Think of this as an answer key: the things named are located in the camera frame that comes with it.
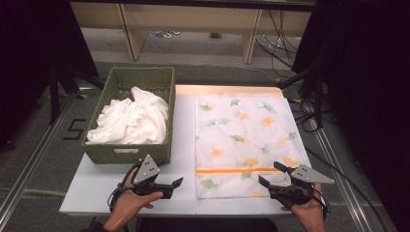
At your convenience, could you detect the green woven basket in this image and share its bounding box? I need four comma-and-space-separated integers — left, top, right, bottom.
81, 67, 177, 165

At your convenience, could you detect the light wooden shelf unit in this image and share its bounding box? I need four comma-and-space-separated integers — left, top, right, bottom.
70, 0, 313, 65

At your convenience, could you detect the black curtain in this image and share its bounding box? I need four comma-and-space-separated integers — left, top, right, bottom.
0, 0, 100, 151
291, 0, 410, 232

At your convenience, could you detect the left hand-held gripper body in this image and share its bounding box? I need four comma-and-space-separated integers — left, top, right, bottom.
129, 154, 165, 197

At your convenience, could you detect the blue and white cable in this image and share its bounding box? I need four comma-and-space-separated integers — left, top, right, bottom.
147, 30, 181, 40

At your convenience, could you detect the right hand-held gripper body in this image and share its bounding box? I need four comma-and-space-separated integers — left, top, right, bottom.
270, 163, 336, 211

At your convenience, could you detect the white cloth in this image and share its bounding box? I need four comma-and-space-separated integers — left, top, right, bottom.
85, 86, 170, 145

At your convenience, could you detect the metal floor rail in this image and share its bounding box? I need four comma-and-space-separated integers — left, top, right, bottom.
0, 95, 78, 223
308, 129, 375, 232

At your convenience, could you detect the right hand-held gripper cable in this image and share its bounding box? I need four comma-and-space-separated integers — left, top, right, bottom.
310, 185, 331, 221

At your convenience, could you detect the black metal stand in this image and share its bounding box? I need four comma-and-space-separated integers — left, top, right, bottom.
47, 62, 105, 126
278, 69, 325, 130

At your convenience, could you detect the person's right hand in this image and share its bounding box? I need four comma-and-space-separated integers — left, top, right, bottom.
280, 183, 327, 232

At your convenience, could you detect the leaf print mesh laundry bag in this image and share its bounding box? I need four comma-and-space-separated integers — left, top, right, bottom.
194, 92, 311, 200

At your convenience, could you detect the person's left hand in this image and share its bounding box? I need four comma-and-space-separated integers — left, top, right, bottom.
109, 167, 164, 225

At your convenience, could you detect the bundle of black cables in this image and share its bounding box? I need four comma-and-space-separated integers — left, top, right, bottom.
254, 9, 308, 78

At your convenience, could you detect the long black floor cable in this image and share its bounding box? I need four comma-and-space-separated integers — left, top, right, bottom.
304, 146, 390, 232

